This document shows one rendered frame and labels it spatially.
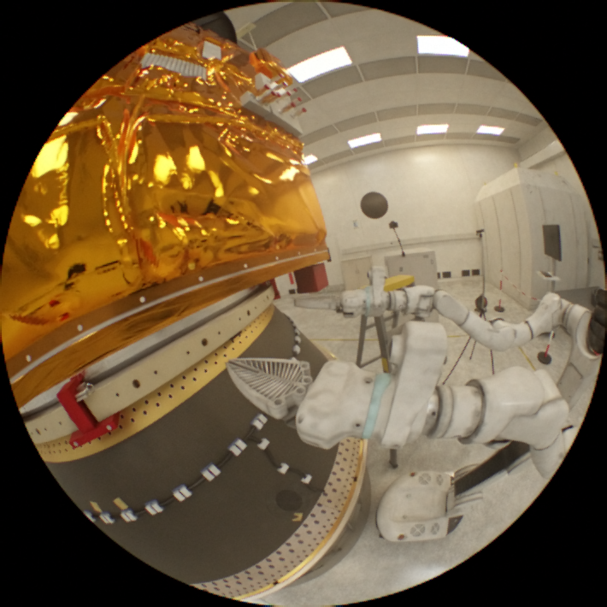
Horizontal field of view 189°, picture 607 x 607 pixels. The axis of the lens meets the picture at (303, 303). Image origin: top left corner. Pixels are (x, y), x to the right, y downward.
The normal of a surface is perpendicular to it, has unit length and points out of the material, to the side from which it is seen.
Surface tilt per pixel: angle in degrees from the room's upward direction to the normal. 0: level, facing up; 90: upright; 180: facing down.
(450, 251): 90
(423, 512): 0
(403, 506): 0
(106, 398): 90
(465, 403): 22
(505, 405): 31
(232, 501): 62
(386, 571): 0
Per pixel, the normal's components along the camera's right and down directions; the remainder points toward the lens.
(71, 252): 0.92, -0.09
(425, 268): -0.48, 0.33
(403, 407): -0.39, -0.21
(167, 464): 0.58, -0.46
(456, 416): -0.37, -0.42
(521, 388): -0.24, -0.90
